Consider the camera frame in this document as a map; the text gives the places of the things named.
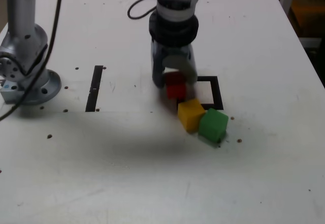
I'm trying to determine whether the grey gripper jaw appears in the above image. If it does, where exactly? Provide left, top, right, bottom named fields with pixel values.
left=163, top=45, right=198, bottom=85

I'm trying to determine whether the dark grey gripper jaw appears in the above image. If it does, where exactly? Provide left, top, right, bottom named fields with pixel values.
left=151, top=40, right=168, bottom=89

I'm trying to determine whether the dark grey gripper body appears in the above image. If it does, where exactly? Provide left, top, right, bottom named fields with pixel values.
left=161, top=44, right=190, bottom=60

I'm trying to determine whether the red cube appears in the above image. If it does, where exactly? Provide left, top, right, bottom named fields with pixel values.
left=164, top=72, right=187, bottom=100

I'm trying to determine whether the yellow cube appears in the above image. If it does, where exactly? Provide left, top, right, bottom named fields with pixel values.
left=177, top=98, right=206, bottom=133

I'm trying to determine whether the green cube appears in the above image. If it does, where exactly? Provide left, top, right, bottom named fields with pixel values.
left=198, top=108, right=229, bottom=143

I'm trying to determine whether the black tape square outline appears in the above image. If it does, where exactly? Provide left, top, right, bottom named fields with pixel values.
left=176, top=75, right=224, bottom=111

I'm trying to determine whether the black tape strip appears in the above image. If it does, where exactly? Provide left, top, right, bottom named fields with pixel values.
left=85, top=65, right=104, bottom=112

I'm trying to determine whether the black cable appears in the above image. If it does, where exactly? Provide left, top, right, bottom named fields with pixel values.
left=0, top=0, right=158, bottom=121

